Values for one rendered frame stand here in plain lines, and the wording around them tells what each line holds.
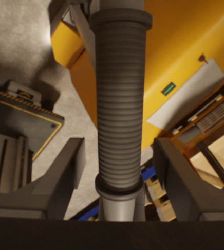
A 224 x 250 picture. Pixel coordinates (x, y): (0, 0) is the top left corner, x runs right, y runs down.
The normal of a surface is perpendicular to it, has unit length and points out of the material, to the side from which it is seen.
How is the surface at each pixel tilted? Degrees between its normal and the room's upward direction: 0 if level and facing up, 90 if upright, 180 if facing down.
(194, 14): 68
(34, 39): 0
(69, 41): 22
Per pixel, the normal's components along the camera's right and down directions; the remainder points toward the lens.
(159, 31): -0.61, -0.12
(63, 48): -0.03, 0.52
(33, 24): 0.26, 0.70
